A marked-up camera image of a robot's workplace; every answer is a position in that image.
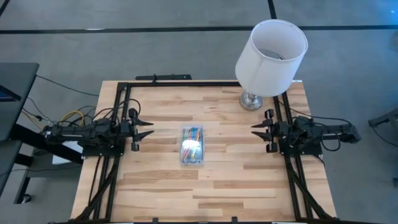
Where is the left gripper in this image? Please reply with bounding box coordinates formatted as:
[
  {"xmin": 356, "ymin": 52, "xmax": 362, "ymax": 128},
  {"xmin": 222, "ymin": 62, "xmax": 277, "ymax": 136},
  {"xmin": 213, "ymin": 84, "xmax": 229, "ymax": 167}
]
[{"xmin": 119, "ymin": 107, "xmax": 155, "ymax": 152}]

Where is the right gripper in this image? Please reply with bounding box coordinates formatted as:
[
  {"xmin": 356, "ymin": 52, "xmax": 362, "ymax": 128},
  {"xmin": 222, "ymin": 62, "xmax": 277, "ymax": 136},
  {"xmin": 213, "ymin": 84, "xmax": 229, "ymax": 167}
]
[{"xmin": 250, "ymin": 108, "xmax": 284, "ymax": 154}]

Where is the clear plastic supply box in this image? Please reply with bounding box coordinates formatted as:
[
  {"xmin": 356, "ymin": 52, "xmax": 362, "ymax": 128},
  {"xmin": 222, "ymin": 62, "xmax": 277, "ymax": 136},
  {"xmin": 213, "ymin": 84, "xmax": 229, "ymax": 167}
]
[{"xmin": 179, "ymin": 124, "xmax": 205, "ymax": 166}]

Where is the black mounting bar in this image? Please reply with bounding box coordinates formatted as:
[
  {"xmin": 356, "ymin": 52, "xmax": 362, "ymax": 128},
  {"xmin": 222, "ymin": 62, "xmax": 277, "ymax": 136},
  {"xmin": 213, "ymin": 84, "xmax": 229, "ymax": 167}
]
[{"xmin": 135, "ymin": 73, "xmax": 193, "ymax": 81}]

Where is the white shade table lamp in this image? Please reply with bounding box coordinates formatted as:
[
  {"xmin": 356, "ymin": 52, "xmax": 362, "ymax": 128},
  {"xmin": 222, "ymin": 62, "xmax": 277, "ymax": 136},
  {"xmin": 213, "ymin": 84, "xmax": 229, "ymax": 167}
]
[{"xmin": 234, "ymin": 19, "xmax": 309, "ymax": 112}]

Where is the white paper sheet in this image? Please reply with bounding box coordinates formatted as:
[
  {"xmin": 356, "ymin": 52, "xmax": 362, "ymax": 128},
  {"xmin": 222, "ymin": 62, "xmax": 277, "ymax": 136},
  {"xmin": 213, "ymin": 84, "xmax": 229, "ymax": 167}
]
[{"xmin": 52, "ymin": 139, "xmax": 85, "ymax": 165}]

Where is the black floor stand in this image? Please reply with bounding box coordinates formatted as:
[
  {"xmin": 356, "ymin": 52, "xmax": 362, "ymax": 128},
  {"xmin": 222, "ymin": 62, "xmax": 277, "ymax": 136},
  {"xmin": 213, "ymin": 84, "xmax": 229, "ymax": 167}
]
[{"xmin": 368, "ymin": 108, "xmax": 398, "ymax": 129}]

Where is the dark gray desk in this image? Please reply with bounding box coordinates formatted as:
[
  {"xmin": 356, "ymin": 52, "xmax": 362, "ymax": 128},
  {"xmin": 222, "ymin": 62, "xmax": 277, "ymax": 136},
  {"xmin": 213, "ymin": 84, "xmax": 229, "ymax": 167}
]
[{"xmin": 0, "ymin": 62, "xmax": 85, "ymax": 205}]

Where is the dark laptop blue screen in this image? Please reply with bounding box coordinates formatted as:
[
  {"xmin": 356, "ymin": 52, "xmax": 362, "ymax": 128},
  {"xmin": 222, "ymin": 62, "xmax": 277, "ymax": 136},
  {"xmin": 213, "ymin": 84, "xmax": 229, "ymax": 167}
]
[{"xmin": 0, "ymin": 84, "xmax": 22, "ymax": 103}]

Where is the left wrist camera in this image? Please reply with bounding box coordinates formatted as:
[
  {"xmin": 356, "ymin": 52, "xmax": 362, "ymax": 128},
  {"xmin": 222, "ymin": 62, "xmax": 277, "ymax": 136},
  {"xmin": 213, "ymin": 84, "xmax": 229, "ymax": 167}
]
[{"xmin": 119, "ymin": 120, "xmax": 133, "ymax": 136}]

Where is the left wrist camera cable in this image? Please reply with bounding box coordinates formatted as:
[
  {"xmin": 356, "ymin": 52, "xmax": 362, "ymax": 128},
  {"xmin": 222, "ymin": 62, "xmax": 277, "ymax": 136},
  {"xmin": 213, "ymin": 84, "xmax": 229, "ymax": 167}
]
[{"xmin": 93, "ymin": 98, "xmax": 142, "ymax": 125}]

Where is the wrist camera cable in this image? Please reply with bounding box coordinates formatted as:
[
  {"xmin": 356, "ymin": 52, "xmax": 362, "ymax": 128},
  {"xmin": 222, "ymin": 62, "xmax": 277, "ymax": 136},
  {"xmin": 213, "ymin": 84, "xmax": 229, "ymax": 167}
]
[
  {"xmin": 93, "ymin": 98, "xmax": 142, "ymax": 125},
  {"xmin": 319, "ymin": 129, "xmax": 343, "ymax": 152}
]

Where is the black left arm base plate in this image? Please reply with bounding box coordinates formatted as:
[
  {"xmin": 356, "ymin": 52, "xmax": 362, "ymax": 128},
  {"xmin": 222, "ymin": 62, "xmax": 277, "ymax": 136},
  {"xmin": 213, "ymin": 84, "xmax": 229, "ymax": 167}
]
[{"xmin": 77, "ymin": 142, "xmax": 125, "ymax": 157}]

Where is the right arm supply cable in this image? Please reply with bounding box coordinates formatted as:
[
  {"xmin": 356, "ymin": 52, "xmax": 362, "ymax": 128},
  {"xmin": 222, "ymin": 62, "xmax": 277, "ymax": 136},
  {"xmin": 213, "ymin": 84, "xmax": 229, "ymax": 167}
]
[{"xmin": 277, "ymin": 98, "xmax": 353, "ymax": 126}]

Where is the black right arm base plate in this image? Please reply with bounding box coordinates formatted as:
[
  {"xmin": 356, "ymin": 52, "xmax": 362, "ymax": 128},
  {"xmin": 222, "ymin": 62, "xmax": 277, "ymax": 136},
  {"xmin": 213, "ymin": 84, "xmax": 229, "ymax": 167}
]
[{"xmin": 277, "ymin": 141, "xmax": 324, "ymax": 157}]

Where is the black aluminium table frame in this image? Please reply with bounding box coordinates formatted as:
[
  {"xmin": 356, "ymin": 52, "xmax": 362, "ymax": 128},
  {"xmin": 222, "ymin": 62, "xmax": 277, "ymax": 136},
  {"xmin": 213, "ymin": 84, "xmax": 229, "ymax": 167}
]
[{"xmin": 49, "ymin": 80, "xmax": 374, "ymax": 224}]

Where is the yellow cable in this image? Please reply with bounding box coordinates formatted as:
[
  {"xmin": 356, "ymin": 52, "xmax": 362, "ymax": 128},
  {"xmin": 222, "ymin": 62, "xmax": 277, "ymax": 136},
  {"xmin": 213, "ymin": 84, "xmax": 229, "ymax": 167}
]
[{"xmin": 59, "ymin": 110, "xmax": 85, "ymax": 126}]

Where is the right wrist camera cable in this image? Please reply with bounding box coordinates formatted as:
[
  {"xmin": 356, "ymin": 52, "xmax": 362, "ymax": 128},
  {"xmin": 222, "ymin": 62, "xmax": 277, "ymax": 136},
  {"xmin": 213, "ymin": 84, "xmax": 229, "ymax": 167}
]
[{"xmin": 319, "ymin": 129, "xmax": 343, "ymax": 152}]

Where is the black floor cable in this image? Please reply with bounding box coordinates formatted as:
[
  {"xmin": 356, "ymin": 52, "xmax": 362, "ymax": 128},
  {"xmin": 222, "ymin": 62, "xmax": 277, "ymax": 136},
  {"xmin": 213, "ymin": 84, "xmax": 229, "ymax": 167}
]
[{"xmin": 35, "ymin": 74, "xmax": 100, "ymax": 97}]

